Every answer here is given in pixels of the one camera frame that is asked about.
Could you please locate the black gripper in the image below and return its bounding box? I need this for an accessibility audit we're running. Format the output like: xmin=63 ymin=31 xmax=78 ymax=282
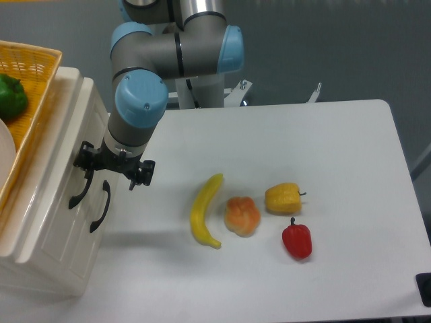
xmin=73 ymin=141 xmax=156 ymax=190

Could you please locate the black top drawer handle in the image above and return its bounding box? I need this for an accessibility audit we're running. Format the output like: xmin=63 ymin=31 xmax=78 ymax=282
xmin=68 ymin=170 xmax=94 ymax=209

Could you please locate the black drawer handle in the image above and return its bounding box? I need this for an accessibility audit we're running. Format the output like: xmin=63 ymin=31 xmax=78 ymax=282
xmin=68 ymin=170 xmax=94 ymax=209
xmin=89 ymin=180 xmax=111 ymax=234

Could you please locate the white drawer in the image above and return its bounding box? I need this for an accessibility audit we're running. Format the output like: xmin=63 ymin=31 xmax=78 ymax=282
xmin=1 ymin=67 xmax=108 ymax=262
xmin=36 ymin=170 xmax=119 ymax=295

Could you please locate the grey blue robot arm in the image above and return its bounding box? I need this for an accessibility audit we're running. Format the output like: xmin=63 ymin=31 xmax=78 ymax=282
xmin=74 ymin=1 xmax=244 ymax=186

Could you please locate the white drawer cabinet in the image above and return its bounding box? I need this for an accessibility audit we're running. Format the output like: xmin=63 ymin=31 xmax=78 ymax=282
xmin=1 ymin=67 xmax=119 ymax=295

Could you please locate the yellow banana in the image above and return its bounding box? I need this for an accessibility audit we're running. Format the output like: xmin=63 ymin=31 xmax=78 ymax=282
xmin=189 ymin=173 xmax=224 ymax=249

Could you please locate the white plate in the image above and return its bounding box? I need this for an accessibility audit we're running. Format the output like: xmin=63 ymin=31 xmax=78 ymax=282
xmin=0 ymin=120 xmax=16 ymax=188

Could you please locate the green bell pepper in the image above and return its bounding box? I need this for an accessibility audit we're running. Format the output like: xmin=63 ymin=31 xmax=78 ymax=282
xmin=1 ymin=73 xmax=28 ymax=120

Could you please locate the yellow woven basket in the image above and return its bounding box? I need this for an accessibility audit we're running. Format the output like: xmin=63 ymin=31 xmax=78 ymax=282
xmin=1 ymin=40 xmax=63 ymax=208

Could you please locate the orange bread roll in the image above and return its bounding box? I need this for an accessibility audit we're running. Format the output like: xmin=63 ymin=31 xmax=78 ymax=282
xmin=224 ymin=196 xmax=261 ymax=238

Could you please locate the yellow bell pepper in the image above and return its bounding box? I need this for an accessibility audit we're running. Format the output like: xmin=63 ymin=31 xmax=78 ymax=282
xmin=265 ymin=182 xmax=306 ymax=214

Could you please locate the red bell pepper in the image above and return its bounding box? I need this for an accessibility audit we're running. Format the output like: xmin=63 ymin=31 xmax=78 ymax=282
xmin=281 ymin=217 xmax=312 ymax=260

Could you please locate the black device at table edge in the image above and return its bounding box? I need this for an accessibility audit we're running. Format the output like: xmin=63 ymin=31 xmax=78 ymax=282
xmin=416 ymin=273 xmax=431 ymax=308

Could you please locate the black bottom drawer handle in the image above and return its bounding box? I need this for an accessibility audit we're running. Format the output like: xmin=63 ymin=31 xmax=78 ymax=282
xmin=89 ymin=180 xmax=111 ymax=234

